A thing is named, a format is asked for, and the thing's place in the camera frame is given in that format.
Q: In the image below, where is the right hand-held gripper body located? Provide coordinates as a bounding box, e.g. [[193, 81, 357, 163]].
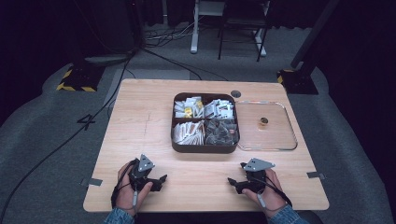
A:
[[240, 157, 276, 194]]

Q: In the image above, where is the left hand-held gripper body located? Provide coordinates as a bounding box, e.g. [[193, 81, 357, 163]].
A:
[[128, 153, 163, 192]]

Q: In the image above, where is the person's right hand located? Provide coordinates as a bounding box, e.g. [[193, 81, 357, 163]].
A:
[[242, 168, 287, 219]]

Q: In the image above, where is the person's left hand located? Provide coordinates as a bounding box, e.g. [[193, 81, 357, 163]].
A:
[[116, 161, 154, 217]]

